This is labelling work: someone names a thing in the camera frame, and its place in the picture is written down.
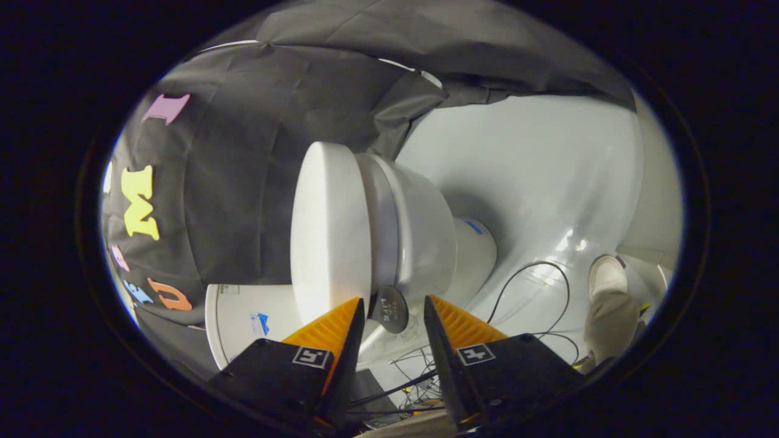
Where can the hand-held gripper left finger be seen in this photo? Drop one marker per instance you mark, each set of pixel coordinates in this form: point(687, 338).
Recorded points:
point(350, 365)

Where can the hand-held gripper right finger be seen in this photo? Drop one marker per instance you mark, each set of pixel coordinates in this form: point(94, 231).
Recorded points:
point(441, 365)

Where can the white toilet seat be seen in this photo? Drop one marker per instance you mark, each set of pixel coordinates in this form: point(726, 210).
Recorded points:
point(383, 225)

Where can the person's white shoe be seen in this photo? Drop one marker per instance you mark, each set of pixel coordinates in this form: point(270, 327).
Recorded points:
point(607, 277)

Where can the black backdrop cloth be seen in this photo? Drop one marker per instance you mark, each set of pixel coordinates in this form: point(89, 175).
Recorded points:
point(243, 182)

